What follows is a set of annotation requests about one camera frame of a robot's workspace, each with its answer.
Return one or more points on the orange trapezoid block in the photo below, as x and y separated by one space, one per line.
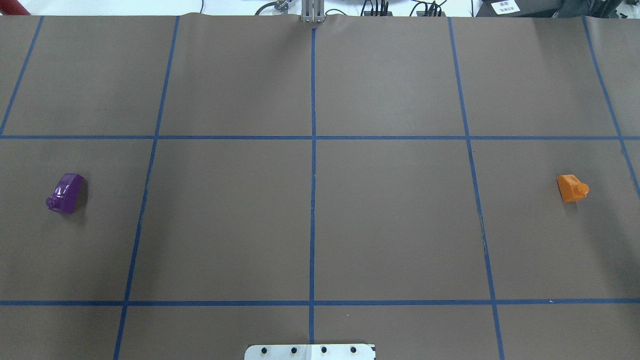
571 188

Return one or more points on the purple trapezoid block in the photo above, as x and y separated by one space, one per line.
64 198

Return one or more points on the brown paper table mat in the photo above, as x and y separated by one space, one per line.
256 180

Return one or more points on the black box with label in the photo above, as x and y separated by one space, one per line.
518 8

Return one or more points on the red object at corner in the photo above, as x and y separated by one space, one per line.
13 8

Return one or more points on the grey metal clamp post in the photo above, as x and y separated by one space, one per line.
313 11

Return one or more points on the white metal base plate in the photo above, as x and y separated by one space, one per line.
333 351

